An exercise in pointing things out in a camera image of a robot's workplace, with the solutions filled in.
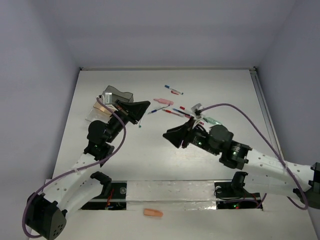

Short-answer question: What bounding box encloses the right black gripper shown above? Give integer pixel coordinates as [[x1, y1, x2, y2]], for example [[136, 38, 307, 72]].
[[161, 116, 220, 156]]

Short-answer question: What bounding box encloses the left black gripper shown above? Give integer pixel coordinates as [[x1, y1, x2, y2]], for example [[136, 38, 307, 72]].
[[105, 99, 150, 143]]

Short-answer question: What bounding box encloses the pink highlighter marker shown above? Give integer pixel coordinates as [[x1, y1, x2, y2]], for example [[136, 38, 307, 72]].
[[153, 98, 174, 106]]

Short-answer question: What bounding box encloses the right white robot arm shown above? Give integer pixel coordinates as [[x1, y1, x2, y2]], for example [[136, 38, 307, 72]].
[[162, 119, 320, 209]]

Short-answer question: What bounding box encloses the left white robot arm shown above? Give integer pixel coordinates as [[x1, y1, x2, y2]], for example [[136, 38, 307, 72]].
[[22, 100, 151, 240]]

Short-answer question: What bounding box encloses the teal capped white pen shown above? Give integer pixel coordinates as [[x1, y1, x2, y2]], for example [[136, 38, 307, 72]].
[[138, 117, 144, 129]]

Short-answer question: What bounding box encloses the blue ballpoint pen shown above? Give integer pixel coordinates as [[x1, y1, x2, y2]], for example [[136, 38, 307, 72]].
[[147, 106, 166, 115]]

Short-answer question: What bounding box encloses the blue gel pen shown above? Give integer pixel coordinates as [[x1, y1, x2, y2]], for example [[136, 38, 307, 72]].
[[172, 108, 192, 118]]

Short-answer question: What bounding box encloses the red gel pen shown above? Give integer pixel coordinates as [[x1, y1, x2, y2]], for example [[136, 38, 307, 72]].
[[162, 109, 184, 118]]

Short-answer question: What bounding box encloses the green highlighter marker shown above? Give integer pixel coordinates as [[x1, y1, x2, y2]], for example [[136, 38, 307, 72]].
[[202, 116, 222, 126]]

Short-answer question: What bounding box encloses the clear plastic container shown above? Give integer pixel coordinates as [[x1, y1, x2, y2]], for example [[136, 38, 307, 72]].
[[85, 108, 110, 123]]

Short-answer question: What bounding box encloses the blue capped white pen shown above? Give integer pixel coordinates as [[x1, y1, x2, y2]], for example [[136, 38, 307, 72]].
[[164, 85, 184, 95]]

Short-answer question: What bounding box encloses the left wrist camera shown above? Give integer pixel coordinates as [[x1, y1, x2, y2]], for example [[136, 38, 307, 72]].
[[97, 91, 113, 105]]

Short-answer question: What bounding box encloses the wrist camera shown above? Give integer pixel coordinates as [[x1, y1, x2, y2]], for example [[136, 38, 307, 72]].
[[97, 91, 113, 105], [191, 103, 206, 128]]

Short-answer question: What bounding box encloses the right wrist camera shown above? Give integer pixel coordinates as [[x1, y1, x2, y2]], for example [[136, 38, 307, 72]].
[[191, 103, 206, 128]]

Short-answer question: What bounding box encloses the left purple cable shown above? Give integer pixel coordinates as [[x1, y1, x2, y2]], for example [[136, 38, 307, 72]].
[[21, 97, 127, 238]]

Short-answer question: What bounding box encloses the purple cable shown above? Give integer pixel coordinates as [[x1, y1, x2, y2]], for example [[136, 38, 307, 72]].
[[21, 97, 127, 238], [199, 102, 310, 211]]

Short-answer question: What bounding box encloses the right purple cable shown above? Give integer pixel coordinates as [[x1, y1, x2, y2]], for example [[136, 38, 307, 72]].
[[199, 102, 310, 211]]

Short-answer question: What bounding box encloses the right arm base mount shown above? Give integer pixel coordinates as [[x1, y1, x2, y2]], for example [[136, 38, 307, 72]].
[[213, 171, 264, 210]]

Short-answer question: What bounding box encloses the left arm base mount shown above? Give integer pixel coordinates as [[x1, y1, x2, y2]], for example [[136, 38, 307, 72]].
[[80, 172, 127, 211]]

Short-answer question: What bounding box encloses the aluminium side rail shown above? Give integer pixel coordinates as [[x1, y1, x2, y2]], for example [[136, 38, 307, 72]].
[[249, 67, 283, 157]]

